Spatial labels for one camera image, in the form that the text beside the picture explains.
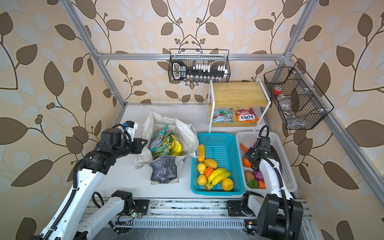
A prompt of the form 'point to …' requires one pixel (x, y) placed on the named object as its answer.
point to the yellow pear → (201, 167)
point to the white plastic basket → (245, 141)
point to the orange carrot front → (262, 184)
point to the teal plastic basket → (215, 167)
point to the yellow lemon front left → (202, 180)
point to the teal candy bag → (156, 140)
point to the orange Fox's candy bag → (246, 115)
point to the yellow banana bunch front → (217, 176)
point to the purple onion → (258, 176)
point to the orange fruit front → (227, 184)
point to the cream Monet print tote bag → (164, 169)
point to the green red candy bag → (223, 115)
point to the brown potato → (249, 176)
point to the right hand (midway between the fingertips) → (251, 158)
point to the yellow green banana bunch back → (176, 148)
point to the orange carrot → (244, 149)
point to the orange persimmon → (207, 171)
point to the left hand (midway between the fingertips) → (147, 140)
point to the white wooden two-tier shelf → (237, 104)
